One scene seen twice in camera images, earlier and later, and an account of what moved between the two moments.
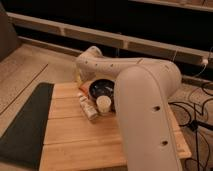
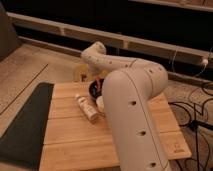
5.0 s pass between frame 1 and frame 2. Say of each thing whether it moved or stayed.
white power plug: stayed
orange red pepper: moved
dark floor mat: stayed
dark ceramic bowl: stayed
